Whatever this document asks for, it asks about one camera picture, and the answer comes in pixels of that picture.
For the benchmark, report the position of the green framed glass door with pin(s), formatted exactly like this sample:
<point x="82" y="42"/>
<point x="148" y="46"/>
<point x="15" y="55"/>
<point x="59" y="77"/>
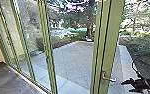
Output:
<point x="97" y="50"/>
<point x="112" y="40"/>

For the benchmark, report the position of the long green hedge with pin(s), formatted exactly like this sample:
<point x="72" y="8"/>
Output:
<point x="61" y="40"/>

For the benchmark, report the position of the green framed glass panel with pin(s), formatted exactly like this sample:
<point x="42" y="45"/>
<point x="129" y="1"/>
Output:
<point x="34" y="40"/>
<point x="11" y="33"/>

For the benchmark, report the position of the green shrub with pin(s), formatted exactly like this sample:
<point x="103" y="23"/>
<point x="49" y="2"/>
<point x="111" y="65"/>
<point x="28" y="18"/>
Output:
<point x="144" y="46"/>

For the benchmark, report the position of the large tree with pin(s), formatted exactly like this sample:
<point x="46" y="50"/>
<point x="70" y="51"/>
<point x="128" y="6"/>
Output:
<point x="89" y="26"/>

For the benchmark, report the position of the thin trunk tree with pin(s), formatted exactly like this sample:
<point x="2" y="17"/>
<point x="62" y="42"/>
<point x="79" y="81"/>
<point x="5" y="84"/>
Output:
<point x="133" y="23"/>

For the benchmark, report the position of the white garden bench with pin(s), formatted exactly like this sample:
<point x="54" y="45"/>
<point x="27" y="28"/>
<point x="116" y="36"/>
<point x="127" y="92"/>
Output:
<point x="88" y="39"/>

